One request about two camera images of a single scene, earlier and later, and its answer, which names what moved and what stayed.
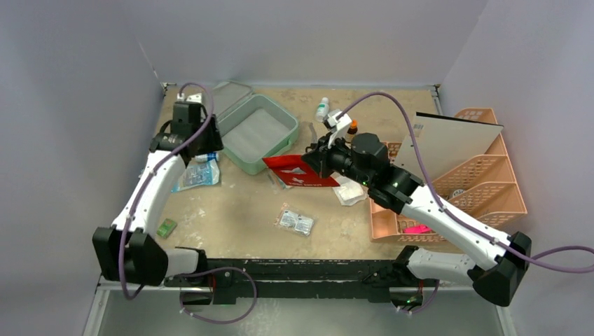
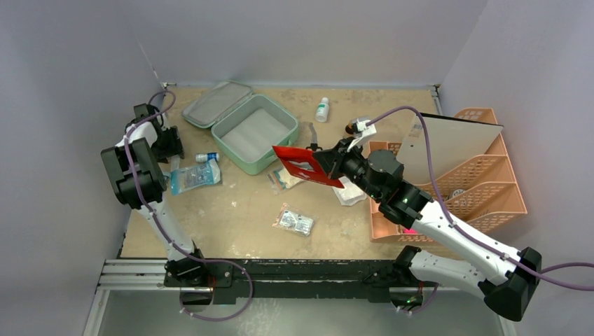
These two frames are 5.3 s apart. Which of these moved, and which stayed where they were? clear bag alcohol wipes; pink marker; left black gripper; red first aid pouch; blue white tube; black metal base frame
Moved: left black gripper; red first aid pouch
Stayed: blue white tube; pink marker; clear bag alcohol wipes; black metal base frame
